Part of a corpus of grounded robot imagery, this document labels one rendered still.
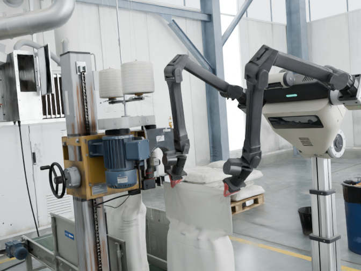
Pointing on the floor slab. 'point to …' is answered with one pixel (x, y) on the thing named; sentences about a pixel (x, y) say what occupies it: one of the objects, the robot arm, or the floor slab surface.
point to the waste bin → (353, 212)
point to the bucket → (305, 219)
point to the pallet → (236, 206)
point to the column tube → (88, 225)
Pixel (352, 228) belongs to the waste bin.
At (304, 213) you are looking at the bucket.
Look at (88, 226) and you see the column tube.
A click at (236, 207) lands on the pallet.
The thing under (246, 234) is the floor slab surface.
